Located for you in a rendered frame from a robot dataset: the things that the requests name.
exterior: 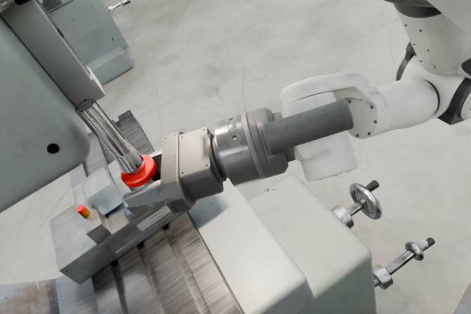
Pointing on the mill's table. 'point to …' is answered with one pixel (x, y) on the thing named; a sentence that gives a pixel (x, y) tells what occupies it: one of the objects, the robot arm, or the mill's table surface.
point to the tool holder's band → (140, 174)
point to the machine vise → (100, 235)
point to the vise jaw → (124, 188)
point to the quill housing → (33, 125)
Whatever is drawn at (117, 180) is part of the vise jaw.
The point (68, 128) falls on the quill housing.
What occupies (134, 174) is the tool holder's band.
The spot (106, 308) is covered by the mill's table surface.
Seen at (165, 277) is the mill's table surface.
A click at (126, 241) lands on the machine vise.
